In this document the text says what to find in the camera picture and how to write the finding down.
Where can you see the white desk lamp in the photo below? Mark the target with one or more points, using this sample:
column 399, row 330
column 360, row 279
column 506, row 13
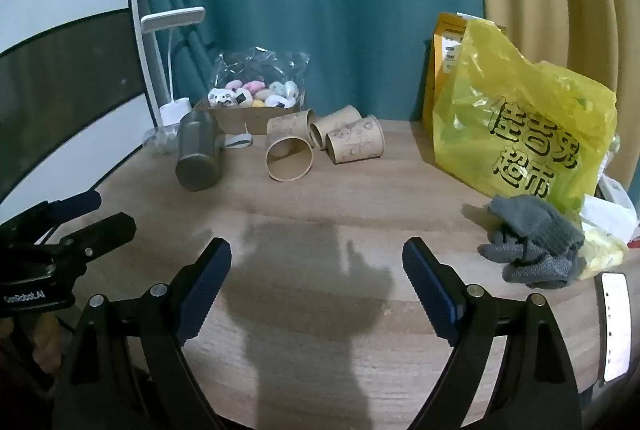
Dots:
column 172, row 15

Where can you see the orange paper box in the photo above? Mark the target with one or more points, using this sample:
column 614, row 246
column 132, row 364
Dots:
column 445, row 59

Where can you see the white paper package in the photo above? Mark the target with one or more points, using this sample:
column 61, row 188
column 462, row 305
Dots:
column 610, row 210

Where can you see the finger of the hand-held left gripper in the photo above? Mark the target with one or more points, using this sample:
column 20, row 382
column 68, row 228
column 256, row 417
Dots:
column 105, row 232
column 75, row 205

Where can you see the cardboard box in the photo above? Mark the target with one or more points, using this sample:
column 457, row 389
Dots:
column 252, row 119

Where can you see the clear plastic wrapper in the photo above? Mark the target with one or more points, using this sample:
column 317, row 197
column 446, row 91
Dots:
column 160, row 140

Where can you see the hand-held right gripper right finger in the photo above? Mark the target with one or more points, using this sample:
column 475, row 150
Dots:
column 430, row 282

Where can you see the grey knit glove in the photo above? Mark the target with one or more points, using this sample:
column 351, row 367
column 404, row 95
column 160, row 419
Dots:
column 537, row 269
column 542, row 222

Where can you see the pale yellow plastic wrapper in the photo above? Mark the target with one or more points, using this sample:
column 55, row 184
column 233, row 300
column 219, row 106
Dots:
column 605, row 255

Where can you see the grey metal bottle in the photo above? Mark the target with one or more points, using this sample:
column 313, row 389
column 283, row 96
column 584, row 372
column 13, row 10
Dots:
column 197, row 149

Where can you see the yellow plastic bag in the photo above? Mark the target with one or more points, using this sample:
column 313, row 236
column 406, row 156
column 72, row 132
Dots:
column 520, row 109

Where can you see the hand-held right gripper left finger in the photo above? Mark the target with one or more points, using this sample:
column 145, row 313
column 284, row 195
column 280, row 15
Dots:
column 207, row 280

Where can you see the white remote control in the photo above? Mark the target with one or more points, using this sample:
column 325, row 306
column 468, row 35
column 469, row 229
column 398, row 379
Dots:
column 614, row 325

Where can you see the teal curtain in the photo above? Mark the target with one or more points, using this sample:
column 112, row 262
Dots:
column 325, row 9

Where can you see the brown paper cup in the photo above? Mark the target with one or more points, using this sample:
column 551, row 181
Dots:
column 287, row 122
column 289, row 158
column 356, row 140
column 337, row 119

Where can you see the clear bag of plush toys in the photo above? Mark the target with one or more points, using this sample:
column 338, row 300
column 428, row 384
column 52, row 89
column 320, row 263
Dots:
column 255, row 79

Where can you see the person's left hand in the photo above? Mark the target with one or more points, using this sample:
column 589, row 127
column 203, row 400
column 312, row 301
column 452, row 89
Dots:
column 44, row 335

